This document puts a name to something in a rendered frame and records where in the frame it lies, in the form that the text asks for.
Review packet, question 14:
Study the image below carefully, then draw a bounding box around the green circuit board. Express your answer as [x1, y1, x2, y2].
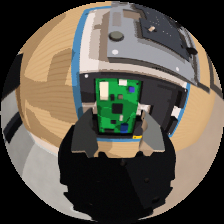
[96, 78, 141, 133]

